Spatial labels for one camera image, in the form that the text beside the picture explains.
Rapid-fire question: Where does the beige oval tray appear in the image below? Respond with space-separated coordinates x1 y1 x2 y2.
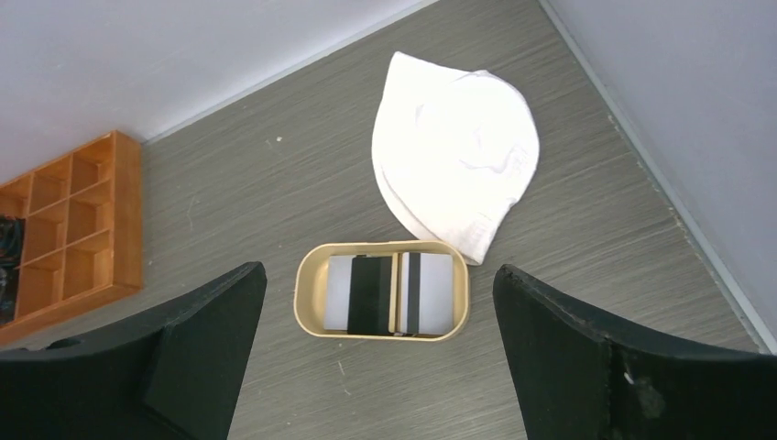
293 240 470 342

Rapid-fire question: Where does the white card black stripe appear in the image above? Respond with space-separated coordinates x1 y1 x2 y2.
323 255 393 336
395 252 454 336

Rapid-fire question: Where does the orange wooden compartment organizer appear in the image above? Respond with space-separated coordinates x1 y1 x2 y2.
1 131 143 345

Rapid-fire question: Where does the white card black stripe right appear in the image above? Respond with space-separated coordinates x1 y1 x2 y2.
395 252 454 336

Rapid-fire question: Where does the dark rolled belt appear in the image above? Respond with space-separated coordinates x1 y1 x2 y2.
1 215 25 325

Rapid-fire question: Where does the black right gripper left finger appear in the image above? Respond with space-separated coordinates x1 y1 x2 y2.
1 262 267 439

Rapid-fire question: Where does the white bucket hat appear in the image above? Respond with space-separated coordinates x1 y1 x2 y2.
371 51 540 266

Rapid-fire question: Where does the white card black stripe left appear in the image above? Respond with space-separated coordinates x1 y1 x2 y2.
323 255 393 336

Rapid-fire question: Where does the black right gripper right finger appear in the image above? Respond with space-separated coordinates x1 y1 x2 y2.
493 265 776 439

